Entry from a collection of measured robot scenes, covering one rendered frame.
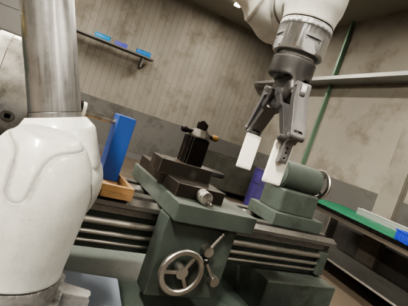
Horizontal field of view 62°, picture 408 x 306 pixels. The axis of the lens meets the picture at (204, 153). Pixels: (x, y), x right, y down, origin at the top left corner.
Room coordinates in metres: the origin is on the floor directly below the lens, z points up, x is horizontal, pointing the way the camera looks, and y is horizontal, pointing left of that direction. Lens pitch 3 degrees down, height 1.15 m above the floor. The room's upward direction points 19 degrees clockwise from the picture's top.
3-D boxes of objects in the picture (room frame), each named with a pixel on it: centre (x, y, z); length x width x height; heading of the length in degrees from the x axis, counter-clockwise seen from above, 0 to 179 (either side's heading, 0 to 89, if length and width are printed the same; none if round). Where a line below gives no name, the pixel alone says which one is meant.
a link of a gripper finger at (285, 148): (0.51, -0.12, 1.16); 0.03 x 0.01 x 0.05; 14
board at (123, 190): (1.13, 0.38, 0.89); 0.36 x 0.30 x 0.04; 28
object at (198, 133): (1.22, 0.04, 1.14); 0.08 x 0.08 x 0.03
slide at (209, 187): (1.28, 0.07, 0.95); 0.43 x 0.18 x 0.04; 28
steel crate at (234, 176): (7.35, -0.69, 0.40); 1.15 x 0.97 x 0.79; 111
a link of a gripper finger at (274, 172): (0.53, -0.11, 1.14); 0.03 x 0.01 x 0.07; 104
